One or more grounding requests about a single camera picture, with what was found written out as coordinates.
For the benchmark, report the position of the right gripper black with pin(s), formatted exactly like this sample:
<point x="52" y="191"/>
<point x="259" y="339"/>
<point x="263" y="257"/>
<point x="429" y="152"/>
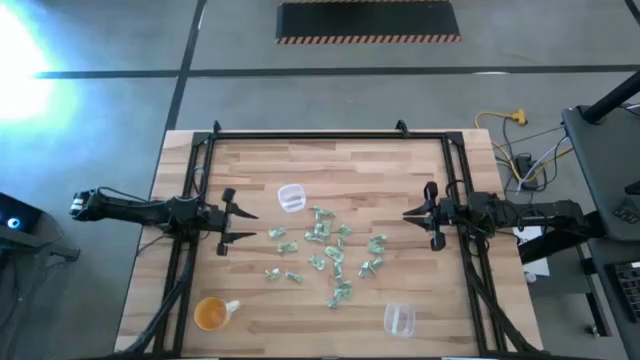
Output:
<point x="442" y="210"/>

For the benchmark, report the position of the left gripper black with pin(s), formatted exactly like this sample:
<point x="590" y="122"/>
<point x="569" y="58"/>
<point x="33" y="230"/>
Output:
<point x="220" y="220"/>

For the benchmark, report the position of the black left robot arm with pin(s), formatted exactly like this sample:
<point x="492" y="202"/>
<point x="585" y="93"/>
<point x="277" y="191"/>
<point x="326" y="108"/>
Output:
<point x="130" y="212"/>

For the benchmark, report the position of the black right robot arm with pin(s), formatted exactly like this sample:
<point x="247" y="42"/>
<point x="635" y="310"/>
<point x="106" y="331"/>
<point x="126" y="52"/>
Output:
<point x="540" y="212"/>

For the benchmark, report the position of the clear plastic bin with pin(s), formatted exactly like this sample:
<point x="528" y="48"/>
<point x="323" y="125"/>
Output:
<point x="291" y="200"/>
<point x="399" y="320"/>

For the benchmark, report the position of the glass mug with orange tea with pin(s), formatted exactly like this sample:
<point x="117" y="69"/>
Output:
<point x="210" y="314"/>

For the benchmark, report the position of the black power strip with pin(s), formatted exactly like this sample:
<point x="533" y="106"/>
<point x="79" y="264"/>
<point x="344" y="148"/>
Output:
<point x="525" y="167"/>

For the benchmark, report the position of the small white round object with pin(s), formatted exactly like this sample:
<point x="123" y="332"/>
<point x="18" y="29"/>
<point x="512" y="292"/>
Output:
<point x="530" y="277"/>

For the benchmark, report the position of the white paper sheet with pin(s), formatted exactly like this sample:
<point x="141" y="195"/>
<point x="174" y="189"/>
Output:
<point x="539" y="267"/>

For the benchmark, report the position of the black desk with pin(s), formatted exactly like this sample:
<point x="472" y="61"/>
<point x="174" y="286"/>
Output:
<point x="605" y="165"/>

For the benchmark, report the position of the dark grey keyboard desk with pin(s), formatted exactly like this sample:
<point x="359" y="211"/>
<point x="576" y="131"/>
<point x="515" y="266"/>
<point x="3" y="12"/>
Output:
<point x="607" y="300"/>

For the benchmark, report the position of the small black button gadget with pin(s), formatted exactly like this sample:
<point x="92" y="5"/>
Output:
<point x="626" y="212"/>

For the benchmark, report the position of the small grey caster wheel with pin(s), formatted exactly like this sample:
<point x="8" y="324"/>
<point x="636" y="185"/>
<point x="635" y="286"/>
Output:
<point x="592" y="330"/>

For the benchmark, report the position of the black hazard-striped floor mat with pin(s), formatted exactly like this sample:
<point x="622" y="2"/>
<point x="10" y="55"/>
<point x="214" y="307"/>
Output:
<point x="367" y="20"/>

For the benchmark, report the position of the black keyboard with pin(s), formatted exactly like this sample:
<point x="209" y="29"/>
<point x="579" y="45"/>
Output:
<point x="630" y="290"/>

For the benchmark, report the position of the black round pole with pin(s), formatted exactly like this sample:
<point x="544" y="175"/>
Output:
<point x="612" y="99"/>

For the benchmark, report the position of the black device with blue light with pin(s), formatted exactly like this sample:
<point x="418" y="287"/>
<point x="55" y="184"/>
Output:
<point x="15" y="215"/>

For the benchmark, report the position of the black metal rig frame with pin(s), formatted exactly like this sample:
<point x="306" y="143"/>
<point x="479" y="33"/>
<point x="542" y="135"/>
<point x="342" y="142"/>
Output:
<point x="325" y="135"/>

